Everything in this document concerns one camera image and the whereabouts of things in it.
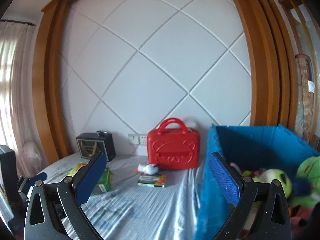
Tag white wall socket panel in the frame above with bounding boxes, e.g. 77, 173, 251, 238
128, 134, 147, 145

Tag black gift box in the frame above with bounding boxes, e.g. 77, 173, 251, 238
76, 131, 116, 162

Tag green wet wipes pack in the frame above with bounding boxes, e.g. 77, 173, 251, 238
67, 162, 86, 177

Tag pink green small box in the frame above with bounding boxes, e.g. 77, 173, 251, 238
97, 167, 112, 192

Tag rolled patterned carpet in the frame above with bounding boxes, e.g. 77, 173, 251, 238
295, 54, 315, 142

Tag blue plastic storage crate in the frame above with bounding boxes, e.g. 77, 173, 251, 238
194, 126, 319, 239

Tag white plastic bag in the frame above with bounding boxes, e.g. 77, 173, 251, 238
23, 141, 43, 177

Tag wooden glass partition screen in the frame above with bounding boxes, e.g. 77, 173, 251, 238
279, 0, 319, 150

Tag green orange box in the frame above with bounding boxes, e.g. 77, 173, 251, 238
137, 174, 166, 187

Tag small white duck toy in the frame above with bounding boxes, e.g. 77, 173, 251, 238
136, 164, 159, 175

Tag sheer pink curtain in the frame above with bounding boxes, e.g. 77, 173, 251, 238
1, 20, 46, 177

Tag red toy suitcase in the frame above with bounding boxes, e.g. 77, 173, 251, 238
146, 118, 200, 170

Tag green frog plush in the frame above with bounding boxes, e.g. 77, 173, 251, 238
242, 157, 319, 209

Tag striped blue tablecloth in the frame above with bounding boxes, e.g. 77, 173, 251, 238
0, 153, 208, 240

